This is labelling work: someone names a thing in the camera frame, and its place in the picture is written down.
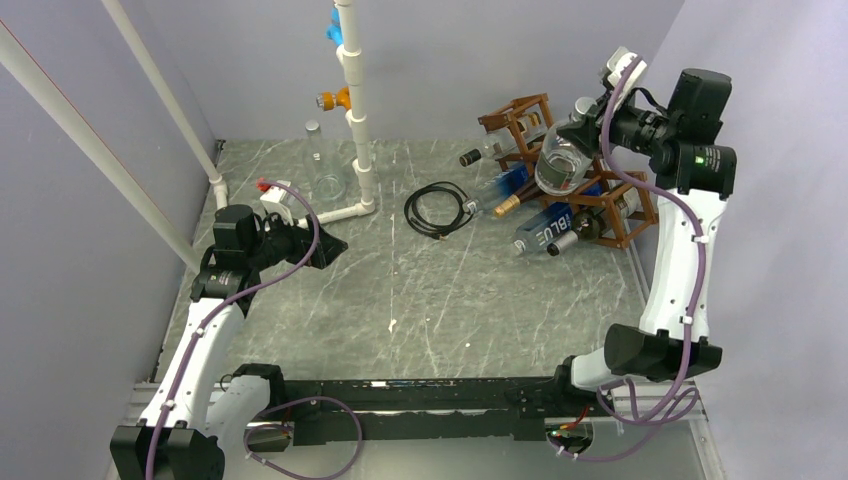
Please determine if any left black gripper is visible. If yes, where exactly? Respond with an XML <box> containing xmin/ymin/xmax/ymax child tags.
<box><xmin>246</xmin><ymin>207</ymin><xmax>347</xmax><ymax>271</ymax></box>

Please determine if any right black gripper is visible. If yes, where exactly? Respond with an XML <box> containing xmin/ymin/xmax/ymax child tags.
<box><xmin>558</xmin><ymin>83</ymin><xmax>679</xmax><ymax>158</ymax></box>

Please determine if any clear bottle white cap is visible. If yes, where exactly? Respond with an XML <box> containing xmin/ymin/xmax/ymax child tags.
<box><xmin>535</xmin><ymin>97</ymin><xmax>600</xmax><ymax>196</ymax></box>

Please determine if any clear bottle green label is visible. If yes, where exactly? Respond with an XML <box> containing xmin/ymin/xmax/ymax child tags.
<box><xmin>304</xmin><ymin>120</ymin><xmax>346</xmax><ymax>202</ymax></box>

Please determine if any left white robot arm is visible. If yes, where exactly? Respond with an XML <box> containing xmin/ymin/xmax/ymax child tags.
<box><xmin>110</xmin><ymin>204</ymin><xmax>348</xmax><ymax>479</ymax></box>

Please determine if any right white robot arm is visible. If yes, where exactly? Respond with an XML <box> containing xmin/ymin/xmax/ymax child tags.
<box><xmin>550</xmin><ymin>68</ymin><xmax>737</xmax><ymax>415</ymax></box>

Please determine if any brown wooden wine rack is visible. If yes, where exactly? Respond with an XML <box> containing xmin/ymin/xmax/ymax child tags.
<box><xmin>478</xmin><ymin>93</ymin><xmax>659</xmax><ymax>249</ymax></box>

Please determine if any brown bottle gold foil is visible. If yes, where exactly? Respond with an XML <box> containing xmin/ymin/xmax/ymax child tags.
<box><xmin>493</xmin><ymin>179</ymin><xmax>545</xmax><ymax>218</ymax></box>

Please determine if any green wine bottle silver foil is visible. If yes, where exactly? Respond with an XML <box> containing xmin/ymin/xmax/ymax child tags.
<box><xmin>546</xmin><ymin>188</ymin><xmax>641</xmax><ymax>256</ymax></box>

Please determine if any front blue Blue Dash bottle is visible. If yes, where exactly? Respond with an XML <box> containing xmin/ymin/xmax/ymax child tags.
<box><xmin>512</xmin><ymin>202</ymin><xmax>573</xmax><ymax>256</ymax></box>

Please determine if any rear blue square bottle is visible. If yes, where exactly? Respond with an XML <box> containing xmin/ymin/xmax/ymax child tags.
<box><xmin>462</xmin><ymin>164</ymin><xmax>529</xmax><ymax>215</ymax></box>

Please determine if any orange pipe-mounted fitting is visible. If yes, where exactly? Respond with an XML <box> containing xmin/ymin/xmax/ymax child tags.
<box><xmin>316</xmin><ymin>87</ymin><xmax>352</xmax><ymax>111</ymax></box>

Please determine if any blue pipe-mounted fitting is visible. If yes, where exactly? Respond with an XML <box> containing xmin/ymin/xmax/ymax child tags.
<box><xmin>325</xmin><ymin>6</ymin><xmax>344</xmax><ymax>47</ymax></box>

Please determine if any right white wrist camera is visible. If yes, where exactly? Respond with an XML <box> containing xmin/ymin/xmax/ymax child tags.
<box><xmin>601</xmin><ymin>46</ymin><xmax>648</xmax><ymax>95</ymax></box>

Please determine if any coiled black cable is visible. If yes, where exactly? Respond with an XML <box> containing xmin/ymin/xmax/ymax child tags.
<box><xmin>404</xmin><ymin>181</ymin><xmax>476</xmax><ymax>241</ymax></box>

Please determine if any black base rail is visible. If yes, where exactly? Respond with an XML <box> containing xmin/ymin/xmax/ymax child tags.
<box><xmin>123</xmin><ymin>370</ymin><xmax>704</xmax><ymax>458</ymax></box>

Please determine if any white PVC pipe frame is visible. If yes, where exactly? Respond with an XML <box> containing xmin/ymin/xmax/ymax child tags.
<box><xmin>1</xmin><ymin>1</ymin><xmax>377</xmax><ymax>271</ymax></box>

